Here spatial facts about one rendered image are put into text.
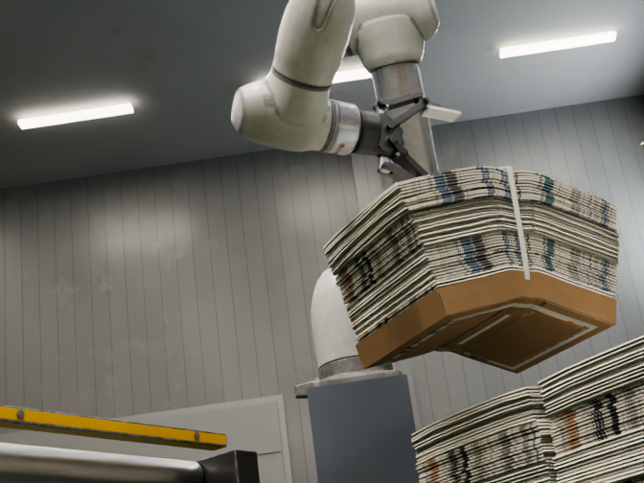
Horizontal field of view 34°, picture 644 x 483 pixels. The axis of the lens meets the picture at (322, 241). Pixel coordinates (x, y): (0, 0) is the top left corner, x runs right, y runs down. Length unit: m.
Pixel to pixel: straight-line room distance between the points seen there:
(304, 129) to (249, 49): 8.96
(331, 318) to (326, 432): 0.24
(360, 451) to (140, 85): 9.24
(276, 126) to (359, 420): 0.66
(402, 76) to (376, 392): 0.65
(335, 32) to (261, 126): 0.19
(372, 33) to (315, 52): 0.55
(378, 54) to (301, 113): 0.53
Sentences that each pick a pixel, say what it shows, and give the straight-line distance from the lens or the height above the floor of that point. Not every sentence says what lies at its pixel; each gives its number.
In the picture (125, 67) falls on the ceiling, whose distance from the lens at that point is 10.81.
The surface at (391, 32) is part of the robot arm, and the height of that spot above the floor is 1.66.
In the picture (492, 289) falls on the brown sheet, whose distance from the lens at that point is 1.61.
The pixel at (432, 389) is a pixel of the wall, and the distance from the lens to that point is 11.42.
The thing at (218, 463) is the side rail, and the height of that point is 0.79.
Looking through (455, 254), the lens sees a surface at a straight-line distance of 1.61.
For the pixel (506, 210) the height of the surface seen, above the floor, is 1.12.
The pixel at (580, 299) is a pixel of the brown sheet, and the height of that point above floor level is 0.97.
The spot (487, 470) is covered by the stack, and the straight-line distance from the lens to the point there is 1.63.
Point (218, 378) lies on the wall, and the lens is 11.63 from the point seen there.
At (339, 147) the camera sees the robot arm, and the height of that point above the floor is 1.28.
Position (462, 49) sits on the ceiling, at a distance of 11.23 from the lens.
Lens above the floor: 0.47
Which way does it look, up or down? 22 degrees up
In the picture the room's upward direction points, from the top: 8 degrees counter-clockwise
